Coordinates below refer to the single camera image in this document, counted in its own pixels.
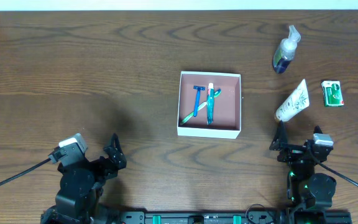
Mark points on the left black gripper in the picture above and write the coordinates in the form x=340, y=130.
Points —
x=105, y=165

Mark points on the black mounting rail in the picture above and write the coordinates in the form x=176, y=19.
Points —
x=254, y=215

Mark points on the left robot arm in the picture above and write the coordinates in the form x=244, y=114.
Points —
x=81, y=185

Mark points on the white leaf-print lotion tube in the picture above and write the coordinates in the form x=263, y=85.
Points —
x=295, y=103

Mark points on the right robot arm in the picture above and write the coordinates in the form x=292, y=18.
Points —
x=311, y=193

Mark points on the blue disposable razor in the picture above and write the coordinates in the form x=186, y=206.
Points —
x=198, y=89

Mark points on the white box with pink interior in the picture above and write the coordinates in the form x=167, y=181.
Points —
x=227, y=115

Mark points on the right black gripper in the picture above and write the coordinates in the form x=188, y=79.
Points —
x=295, y=150

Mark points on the green Dettol soap box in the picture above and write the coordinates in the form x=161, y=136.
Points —
x=332, y=93

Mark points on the Colgate toothpaste tube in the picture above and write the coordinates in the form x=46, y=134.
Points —
x=210, y=103

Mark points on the green white toothbrush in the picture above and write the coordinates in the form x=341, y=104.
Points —
x=201, y=106

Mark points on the clear pump soap bottle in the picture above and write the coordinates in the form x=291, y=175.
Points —
x=285, y=52

